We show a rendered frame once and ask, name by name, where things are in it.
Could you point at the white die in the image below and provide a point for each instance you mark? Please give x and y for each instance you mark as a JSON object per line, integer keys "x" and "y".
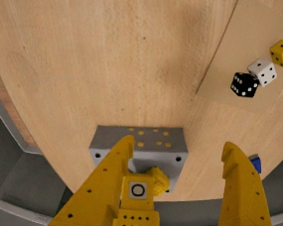
{"x": 263, "y": 70}

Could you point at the tan flat mat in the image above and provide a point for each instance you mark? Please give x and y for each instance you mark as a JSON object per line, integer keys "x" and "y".
{"x": 252, "y": 30}

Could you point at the yellow die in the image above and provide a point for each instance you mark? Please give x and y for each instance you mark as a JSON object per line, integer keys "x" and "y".
{"x": 277, "y": 53}

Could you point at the small blue rounded block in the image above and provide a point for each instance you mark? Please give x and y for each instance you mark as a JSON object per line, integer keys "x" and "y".
{"x": 255, "y": 160}

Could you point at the black die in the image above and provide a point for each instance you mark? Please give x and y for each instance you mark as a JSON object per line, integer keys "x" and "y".
{"x": 244, "y": 85}

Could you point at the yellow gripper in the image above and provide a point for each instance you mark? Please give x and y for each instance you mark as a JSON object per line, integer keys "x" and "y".
{"x": 97, "y": 200}

